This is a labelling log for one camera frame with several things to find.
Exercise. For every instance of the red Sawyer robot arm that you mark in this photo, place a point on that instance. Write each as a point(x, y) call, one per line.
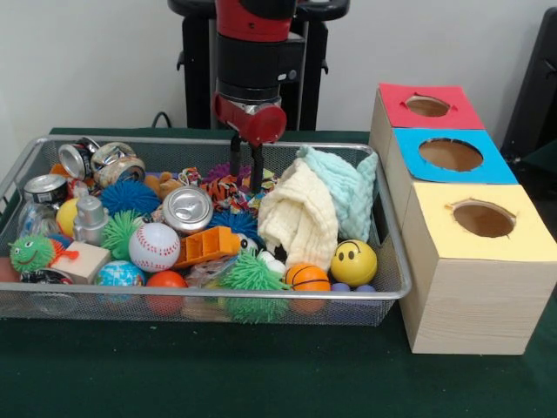
point(257, 56)

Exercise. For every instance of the wooden box with three holes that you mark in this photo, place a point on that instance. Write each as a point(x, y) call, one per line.
point(478, 305)

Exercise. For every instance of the black upright panel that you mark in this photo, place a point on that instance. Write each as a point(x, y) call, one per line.
point(535, 87)

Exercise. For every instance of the cream cloth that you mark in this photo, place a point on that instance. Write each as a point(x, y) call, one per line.
point(300, 217)

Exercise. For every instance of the blue spiky ball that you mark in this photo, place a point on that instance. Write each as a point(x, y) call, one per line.
point(130, 198)

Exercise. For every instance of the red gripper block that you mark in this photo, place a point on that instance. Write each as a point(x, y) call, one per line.
point(261, 126)

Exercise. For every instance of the dark green table cloth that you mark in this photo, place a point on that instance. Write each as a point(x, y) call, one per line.
point(261, 370)
point(544, 174)

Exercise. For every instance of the shallow clear mesh bin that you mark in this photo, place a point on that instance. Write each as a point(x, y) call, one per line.
point(374, 309)

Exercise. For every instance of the orange striped tiger plush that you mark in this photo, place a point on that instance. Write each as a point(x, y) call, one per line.
point(222, 189)

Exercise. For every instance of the blue globe ball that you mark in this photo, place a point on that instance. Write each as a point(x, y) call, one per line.
point(119, 275)

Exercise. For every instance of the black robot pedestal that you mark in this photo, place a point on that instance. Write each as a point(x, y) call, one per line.
point(196, 65)

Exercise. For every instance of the brown teddy bear plush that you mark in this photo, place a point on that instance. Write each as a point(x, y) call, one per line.
point(167, 183)

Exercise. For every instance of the yellow smiley ball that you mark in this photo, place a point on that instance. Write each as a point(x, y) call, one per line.
point(353, 262)

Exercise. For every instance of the small orange basketball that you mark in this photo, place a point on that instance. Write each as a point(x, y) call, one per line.
point(307, 277)

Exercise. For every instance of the light blue cloth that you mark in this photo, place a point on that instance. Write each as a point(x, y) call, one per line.
point(348, 191)

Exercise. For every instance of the crushed silver can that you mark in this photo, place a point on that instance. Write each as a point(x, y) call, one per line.
point(188, 210)

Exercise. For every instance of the white baseball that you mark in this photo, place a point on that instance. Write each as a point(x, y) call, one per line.
point(154, 247)

